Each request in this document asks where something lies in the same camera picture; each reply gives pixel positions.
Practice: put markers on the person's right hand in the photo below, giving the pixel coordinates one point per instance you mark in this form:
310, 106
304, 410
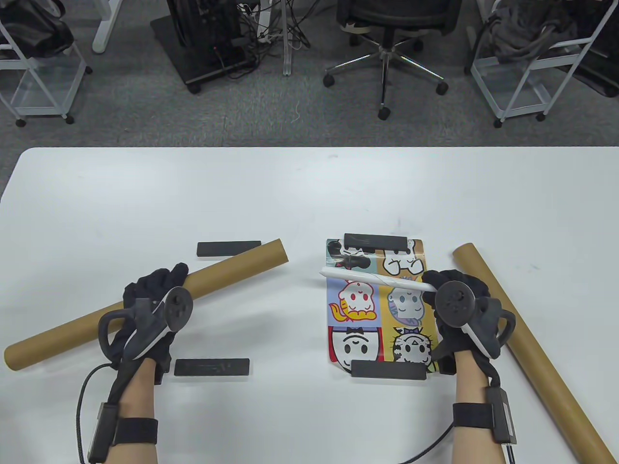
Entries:
471, 282

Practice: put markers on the person's left hand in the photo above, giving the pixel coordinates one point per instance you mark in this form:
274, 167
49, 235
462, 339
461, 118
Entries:
154, 285

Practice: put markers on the black bar weight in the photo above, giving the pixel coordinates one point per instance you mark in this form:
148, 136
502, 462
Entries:
213, 367
375, 240
217, 247
387, 369

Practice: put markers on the brown cardboard mailing tube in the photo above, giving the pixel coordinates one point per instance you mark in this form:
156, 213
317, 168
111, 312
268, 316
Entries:
546, 362
232, 270

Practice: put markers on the white poster with purple lettering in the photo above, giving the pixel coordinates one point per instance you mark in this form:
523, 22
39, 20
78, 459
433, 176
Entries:
367, 276

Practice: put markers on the colourful cartoon grid poster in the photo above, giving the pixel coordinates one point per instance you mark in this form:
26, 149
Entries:
355, 348

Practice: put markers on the person's right forearm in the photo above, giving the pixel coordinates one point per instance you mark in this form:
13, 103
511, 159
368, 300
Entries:
471, 382

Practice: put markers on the person's left forearm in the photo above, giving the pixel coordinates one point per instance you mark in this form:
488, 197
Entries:
138, 396

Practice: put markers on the black wrist sensor box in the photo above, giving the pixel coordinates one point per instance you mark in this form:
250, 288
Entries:
102, 430
503, 415

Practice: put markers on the white wheeled cart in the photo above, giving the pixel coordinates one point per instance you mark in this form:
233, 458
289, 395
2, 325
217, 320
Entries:
43, 92
517, 82

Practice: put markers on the black office chair chrome base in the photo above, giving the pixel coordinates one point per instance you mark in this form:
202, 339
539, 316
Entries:
384, 63

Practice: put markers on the black wheeled equipment stand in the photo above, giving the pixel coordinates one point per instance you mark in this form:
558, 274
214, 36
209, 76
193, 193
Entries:
203, 43

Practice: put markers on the grey crumpled cloth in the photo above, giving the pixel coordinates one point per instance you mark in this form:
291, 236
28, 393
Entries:
527, 29

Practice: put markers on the white desk leg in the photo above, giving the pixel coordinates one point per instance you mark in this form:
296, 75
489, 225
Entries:
288, 53
104, 29

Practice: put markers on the black bag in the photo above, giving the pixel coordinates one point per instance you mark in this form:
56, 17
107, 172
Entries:
29, 29

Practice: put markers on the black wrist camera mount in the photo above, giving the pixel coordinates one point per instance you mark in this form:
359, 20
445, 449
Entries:
163, 372
445, 360

